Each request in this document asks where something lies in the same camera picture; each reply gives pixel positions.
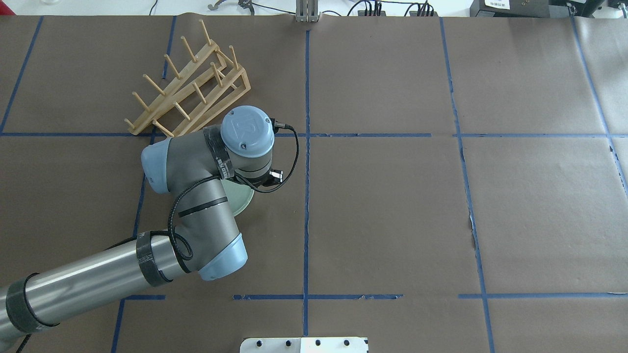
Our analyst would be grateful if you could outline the wooden plate rack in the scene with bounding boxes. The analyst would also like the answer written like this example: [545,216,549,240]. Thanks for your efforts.
[124,19,251,138]

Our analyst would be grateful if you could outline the brown paper table cover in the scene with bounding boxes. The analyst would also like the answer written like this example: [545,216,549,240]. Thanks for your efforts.
[1,14,627,353]

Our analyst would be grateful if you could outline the light green plate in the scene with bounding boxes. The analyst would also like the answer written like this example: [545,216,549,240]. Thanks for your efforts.
[221,179,254,216]

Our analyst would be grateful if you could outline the aluminium frame post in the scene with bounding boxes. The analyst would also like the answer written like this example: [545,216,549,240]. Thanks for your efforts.
[294,0,320,23]

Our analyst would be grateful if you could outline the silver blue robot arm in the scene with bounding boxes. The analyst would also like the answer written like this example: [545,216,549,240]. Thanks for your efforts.
[1,105,291,352]

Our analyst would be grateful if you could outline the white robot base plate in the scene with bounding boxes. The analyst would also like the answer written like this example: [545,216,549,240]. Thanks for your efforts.
[239,336,369,353]

